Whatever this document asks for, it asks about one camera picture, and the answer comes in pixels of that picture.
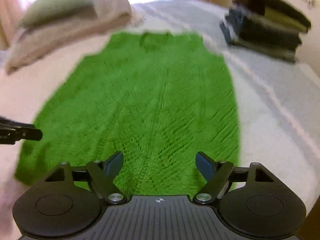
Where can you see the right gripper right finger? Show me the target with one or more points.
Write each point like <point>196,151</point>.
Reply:
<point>216,174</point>

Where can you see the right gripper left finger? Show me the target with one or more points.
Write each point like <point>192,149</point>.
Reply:
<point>101,177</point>

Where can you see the green knitted sweater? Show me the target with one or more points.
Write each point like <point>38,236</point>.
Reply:
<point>157,98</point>

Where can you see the green checked cushion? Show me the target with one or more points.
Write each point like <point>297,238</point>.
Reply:
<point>44,11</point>

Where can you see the beige folded blanket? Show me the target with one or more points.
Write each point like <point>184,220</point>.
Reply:
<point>30,45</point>

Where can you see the stack of folded dark clothes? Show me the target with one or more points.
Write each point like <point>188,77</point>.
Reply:
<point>270,27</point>

